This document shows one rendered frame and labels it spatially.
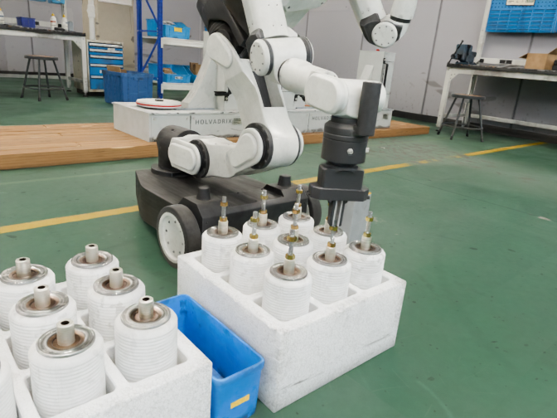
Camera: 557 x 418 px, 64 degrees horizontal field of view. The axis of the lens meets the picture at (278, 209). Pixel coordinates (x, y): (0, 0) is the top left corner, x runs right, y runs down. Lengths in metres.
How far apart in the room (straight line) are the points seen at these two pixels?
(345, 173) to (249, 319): 0.34
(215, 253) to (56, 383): 0.47
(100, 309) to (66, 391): 0.17
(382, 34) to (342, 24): 6.07
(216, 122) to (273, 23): 2.19
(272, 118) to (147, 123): 1.70
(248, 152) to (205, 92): 2.03
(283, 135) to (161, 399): 0.87
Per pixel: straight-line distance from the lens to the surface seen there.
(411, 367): 1.14
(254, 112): 1.40
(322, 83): 0.87
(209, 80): 3.37
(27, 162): 2.70
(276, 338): 0.85
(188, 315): 1.08
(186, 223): 1.35
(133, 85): 5.47
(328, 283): 0.94
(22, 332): 0.80
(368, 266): 1.03
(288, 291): 0.86
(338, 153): 0.86
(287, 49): 1.05
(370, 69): 4.68
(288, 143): 1.37
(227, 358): 0.98
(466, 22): 6.45
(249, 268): 0.94
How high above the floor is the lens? 0.65
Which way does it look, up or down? 18 degrees down
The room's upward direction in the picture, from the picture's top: 5 degrees clockwise
